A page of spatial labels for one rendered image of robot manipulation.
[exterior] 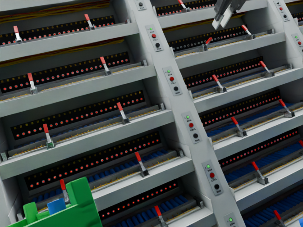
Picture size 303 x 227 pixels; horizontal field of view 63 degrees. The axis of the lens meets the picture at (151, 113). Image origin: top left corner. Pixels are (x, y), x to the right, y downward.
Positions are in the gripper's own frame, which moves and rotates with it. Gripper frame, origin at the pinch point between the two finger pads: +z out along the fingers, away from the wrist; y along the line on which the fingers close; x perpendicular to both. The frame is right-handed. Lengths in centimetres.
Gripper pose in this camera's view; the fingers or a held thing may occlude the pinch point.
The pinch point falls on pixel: (222, 19)
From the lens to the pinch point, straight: 101.3
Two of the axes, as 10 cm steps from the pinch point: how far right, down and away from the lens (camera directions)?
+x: -4.0, -8.5, 3.4
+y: 9.0, -3.0, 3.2
